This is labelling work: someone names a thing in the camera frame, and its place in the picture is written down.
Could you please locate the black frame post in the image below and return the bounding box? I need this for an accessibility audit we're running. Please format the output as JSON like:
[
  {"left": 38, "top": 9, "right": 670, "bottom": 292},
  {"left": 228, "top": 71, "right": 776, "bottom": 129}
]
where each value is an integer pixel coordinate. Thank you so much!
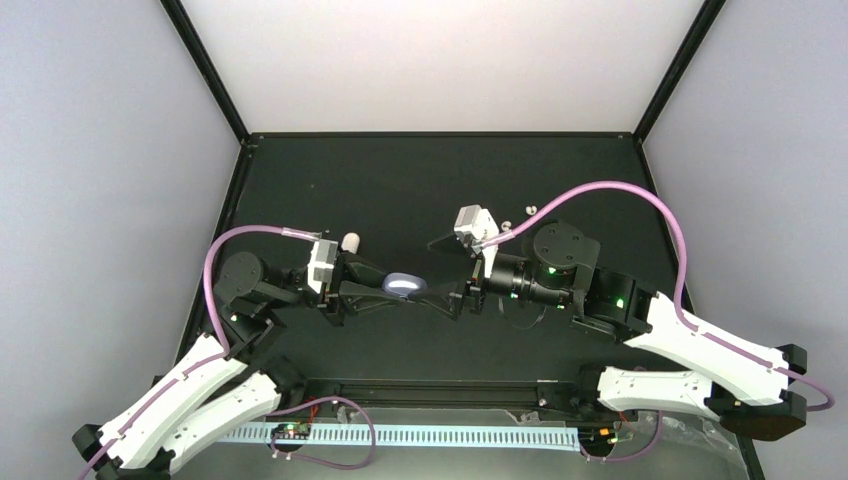
[
  {"left": 633, "top": 0, "right": 726, "bottom": 145},
  {"left": 160, "top": 0, "right": 250, "bottom": 143}
]

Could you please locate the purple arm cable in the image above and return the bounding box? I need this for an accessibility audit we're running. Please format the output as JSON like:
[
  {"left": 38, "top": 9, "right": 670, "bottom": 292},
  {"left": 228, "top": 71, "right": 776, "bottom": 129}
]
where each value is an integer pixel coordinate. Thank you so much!
[
  {"left": 76, "top": 225, "right": 326, "bottom": 480},
  {"left": 480, "top": 180, "right": 836, "bottom": 413}
]

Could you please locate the white oval capsule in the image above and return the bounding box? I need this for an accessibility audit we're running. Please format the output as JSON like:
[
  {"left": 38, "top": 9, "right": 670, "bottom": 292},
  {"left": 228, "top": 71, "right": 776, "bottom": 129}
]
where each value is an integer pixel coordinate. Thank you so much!
[{"left": 340, "top": 232, "right": 361, "bottom": 254}]

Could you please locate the black frame post right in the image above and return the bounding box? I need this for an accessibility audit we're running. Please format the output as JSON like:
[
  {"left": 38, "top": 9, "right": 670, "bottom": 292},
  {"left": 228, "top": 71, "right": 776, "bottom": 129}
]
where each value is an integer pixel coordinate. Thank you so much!
[{"left": 633, "top": 0, "right": 726, "bottom": 145}]

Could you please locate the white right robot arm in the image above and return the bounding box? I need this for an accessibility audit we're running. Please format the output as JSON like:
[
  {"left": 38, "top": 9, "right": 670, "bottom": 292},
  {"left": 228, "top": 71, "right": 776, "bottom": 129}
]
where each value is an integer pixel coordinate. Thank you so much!
[{"left": 409, "top": 220, "right": 807, "bottom": 441}]

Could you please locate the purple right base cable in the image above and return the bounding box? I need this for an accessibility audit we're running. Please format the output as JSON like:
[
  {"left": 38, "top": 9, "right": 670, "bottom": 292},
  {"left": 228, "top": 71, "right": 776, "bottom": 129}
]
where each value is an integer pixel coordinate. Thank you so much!
[{"left": 578, "top": 410, "right": 665, "bottom": 464}]

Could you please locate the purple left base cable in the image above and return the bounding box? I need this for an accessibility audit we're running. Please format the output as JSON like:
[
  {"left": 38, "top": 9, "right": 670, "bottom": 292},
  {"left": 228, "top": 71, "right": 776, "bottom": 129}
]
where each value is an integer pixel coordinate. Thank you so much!
[{"left": 268, "top": 396, "right": 378, "bottom": 472}]

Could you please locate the black frame post left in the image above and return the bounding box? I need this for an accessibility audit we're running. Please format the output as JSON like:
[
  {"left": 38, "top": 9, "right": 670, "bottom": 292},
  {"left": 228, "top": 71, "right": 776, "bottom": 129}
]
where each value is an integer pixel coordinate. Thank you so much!
[{"left": 160, "top": 0, "right": 250, "bottom": 143}]

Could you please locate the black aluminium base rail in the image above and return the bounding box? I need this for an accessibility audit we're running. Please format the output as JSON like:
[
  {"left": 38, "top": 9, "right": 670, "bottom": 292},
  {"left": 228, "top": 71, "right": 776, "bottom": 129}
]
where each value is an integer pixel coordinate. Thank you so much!
[{"left": 284, "top": 378, "right": 638, "bottom": 427}]

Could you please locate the light blue slotted cable duct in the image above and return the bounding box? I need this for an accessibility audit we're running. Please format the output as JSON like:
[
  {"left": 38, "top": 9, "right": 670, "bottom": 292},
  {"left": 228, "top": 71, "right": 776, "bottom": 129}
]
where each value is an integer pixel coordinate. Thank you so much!
[{"left": 215, "top": 423, "right": 582, "bottom": 453}]

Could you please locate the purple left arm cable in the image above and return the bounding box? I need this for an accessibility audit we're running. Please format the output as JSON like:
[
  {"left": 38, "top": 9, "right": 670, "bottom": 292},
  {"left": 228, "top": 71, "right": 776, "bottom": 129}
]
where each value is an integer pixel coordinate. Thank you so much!
[{"left": 76, "top": 225, "right": 326, "bottom": 480}]

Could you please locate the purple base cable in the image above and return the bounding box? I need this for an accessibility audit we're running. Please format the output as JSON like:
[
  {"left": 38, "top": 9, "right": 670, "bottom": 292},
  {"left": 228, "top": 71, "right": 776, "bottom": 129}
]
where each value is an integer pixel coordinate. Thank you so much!
[
  {"left": 578, "top": 410, "right": 665, "bottom": 464},
  {"left": 268, "top": 396, "right": 378, "bottom": 472}
]

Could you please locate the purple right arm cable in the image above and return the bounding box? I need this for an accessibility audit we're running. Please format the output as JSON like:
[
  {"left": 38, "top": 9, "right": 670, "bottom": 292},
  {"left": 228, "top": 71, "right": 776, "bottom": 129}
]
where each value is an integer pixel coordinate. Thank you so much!
[{"left": 480, "top": 180, "right": 836, "bottom": 413}]

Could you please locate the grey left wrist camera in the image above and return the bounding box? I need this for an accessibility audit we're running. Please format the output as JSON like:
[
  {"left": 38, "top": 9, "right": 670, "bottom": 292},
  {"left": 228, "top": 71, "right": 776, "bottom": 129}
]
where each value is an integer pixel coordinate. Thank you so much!
[{"left": 307, "top": 239, "right": 338, "bottom": 294}]

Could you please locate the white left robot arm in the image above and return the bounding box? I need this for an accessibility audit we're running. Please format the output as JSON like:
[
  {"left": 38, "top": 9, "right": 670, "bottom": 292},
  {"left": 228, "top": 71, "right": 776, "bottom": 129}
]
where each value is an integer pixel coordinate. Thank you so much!
[{"left": 72, "top": 241, "right": 408, "bottom": 479}]

